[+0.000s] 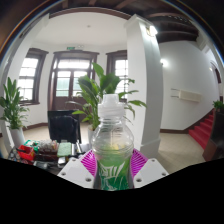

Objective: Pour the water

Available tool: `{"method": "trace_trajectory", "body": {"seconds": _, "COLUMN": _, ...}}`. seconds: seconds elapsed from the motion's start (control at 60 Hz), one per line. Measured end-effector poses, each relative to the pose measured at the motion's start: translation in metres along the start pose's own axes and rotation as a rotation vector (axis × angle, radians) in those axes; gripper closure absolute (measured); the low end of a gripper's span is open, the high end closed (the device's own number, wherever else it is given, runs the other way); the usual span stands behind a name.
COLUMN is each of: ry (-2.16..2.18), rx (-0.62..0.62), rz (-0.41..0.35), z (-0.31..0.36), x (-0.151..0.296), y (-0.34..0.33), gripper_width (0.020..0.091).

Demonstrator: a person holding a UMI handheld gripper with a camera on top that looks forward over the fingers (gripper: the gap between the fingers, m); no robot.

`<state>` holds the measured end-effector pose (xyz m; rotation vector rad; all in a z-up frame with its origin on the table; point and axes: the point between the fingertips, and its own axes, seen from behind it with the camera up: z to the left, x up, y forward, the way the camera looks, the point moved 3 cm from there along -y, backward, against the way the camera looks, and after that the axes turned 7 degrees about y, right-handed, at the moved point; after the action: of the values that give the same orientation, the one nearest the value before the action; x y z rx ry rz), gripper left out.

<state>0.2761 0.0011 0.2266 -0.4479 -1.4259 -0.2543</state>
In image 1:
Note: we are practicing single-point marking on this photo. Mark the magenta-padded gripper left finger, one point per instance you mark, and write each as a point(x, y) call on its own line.
point(75, 170)

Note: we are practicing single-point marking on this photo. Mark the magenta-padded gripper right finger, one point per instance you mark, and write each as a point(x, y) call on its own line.
point(150, 171)

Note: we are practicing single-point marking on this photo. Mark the clear bottle with green label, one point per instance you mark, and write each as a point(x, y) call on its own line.
point(112, 143)

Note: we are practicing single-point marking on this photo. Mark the green notebook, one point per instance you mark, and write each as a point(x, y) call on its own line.
point(64, 149)

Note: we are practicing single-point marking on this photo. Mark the black chair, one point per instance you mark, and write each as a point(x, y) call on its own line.
point(64, 128)

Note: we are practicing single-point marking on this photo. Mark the red carpeted staircase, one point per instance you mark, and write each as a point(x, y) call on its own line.
point(201, 133)

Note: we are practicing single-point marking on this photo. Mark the dark wooden stand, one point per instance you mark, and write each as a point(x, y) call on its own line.
point(215, 140)

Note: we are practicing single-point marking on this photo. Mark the dark wooden double door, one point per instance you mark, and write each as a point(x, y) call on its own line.
point(53, 96)

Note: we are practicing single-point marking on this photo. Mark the potted plant in white pot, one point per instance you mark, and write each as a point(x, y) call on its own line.
point(96, 85)
point(11, 106)

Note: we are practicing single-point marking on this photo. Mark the small green plant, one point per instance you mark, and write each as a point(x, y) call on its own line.
point(218, 105)

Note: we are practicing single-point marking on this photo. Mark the dark framed window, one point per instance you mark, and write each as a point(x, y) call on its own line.
point(28, 76)
point(120, 68)

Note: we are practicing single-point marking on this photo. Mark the green exit sign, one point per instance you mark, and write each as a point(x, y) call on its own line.
point(70, 48)

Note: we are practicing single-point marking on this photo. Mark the white wall radiator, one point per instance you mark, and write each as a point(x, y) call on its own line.
point(188, 96)

